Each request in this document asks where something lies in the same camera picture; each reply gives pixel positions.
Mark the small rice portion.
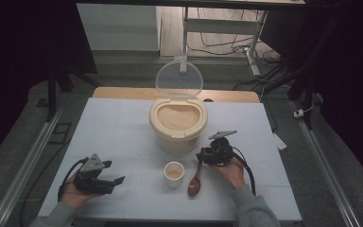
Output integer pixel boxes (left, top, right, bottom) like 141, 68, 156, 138
167, 169, 182, 180

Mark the metal floor rail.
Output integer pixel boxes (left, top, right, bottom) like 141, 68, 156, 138
289, 99, 363, 227
0, 107, 64, 227

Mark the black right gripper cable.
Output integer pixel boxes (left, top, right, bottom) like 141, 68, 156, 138
232, 146, 257, 196

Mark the person's left hand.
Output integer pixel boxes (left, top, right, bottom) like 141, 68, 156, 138
60, 174, 104, 211

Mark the clear plastic container lid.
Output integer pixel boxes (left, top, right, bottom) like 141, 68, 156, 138
155, 60, 204, 98

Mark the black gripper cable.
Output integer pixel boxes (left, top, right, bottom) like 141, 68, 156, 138
232, 146, 257, 196
57, 156, 90, 202

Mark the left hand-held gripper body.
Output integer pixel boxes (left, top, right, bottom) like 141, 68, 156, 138
72, 153, 115, 195

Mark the bulk uncooked rice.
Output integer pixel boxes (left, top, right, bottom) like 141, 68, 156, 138
156, 104, 201, 131

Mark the black floor frame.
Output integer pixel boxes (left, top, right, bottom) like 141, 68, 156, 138
47, 122, 73, 146

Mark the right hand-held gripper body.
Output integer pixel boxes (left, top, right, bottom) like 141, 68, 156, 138
205, 129, 238, 166

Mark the black metal stand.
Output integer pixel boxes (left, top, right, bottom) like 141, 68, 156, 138
264, 12, 344, 131
44, 56, 102, 124

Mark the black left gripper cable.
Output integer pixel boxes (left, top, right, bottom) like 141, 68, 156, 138
57, 156, 90, 202

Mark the white panel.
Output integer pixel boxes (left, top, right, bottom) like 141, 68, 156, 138
76, 3, 161, 52

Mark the cream plastic rice container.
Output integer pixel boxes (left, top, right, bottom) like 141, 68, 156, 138
148, 96, 209, 155

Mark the person's right hand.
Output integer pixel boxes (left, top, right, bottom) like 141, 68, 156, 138
212, 156, 246, 190

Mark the white ribbed cup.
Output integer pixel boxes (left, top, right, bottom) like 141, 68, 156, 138
164, 161, 185, 189

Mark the brown wooden spoon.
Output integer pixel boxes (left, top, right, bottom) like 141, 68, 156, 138
187, 150, 204, 198

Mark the light wooden table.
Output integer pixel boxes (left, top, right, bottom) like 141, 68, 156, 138
93, 86, 261, 104

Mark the white table cover sheet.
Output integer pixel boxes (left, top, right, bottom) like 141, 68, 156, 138
37, 96, 303, 221

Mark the white metal desk frame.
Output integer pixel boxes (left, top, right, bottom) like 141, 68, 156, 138
179, 6, 269, 77

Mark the white paper tag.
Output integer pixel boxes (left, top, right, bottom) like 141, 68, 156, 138
271, 131, 288, 151

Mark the tangle of black floor cables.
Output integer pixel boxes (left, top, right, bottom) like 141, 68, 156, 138
185, 8, 286, 93

